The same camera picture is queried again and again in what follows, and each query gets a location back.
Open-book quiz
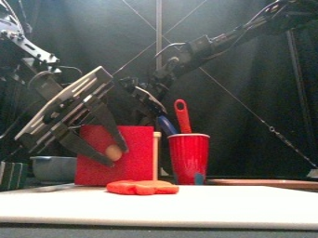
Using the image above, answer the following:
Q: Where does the grey blue bowl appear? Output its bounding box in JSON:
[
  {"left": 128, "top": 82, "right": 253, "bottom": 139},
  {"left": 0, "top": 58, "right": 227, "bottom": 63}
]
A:
[{"left": 29, "top": 155, "right": 78, "bottom": 184}]

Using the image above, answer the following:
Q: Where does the red dough slab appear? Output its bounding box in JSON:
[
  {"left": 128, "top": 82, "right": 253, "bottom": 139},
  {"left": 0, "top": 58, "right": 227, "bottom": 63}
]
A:
[{"left": 105, "top": 179, "right": 180, "bottom": 196}]

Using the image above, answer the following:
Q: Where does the vertical metal frame pole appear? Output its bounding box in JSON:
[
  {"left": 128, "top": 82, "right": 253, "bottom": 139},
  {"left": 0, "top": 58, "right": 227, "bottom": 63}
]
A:
[{"left": 155, "top": 0, "right": 164, "bottom": 73}]

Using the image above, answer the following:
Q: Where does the blue utensil handle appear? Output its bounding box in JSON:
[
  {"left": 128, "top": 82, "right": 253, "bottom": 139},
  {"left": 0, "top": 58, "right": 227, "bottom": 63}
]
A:
[{"left": 156, "top": 115, "right": 179, "bottom": 137}]

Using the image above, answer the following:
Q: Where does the green striped sponge block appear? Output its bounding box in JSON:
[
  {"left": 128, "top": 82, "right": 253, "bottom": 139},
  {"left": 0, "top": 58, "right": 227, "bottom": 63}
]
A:
[{"left": 0, "top": 160, "right": 29, "bottom": 192}]

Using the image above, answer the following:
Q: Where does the dark slanted frame pole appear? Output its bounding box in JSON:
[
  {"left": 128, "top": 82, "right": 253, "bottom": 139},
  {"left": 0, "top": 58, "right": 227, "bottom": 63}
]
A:
[{"left": 285, "top": 30, "right": 315, "bottom": 162}]

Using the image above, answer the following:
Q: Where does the red plastic cup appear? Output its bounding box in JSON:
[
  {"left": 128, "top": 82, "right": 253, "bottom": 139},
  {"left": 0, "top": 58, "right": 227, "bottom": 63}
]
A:
[{"left": 167, "top": 133, "right": 211, "bottom": 186}]

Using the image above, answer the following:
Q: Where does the thin steel brace wire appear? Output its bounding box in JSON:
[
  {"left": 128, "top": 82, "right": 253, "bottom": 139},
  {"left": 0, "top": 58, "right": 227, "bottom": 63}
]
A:
[
  {"left": 110, "top": 0, "right": 209, "bottom": 77},
  {"left": 120, "top": 0, "right": 318, "bottom": 170}
]

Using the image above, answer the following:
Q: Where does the red utensil handle with hole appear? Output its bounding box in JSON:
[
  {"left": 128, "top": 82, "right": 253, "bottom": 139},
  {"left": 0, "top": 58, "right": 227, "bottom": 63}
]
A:
[{"left": 172, "top": 99, "right": 193, "bottom": 135}]

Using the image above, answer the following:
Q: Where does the round wooden drawer knob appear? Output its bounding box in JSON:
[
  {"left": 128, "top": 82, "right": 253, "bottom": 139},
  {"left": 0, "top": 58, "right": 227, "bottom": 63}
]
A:
[{"left": 104, "top": 143, "right": 124, "bottom": 163}]

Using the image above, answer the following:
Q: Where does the white cutting board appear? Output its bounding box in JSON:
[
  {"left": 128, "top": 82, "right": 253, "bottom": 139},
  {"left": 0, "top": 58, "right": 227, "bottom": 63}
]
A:
[{"left": 0, "top": 184, "right": 318, "bottom": 231}]

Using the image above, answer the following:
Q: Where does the red drawer box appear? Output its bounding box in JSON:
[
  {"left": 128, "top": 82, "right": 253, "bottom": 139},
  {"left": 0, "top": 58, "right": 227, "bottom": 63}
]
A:
[{"left": 74, "top": 125, "right": 155, "bottom": 187}]

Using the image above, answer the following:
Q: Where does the thin wooden post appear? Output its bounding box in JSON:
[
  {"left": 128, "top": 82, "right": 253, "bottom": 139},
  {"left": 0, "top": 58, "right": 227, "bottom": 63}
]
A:
[{"left": 151, "top": 131, "right": 163, "bottom": 182}]

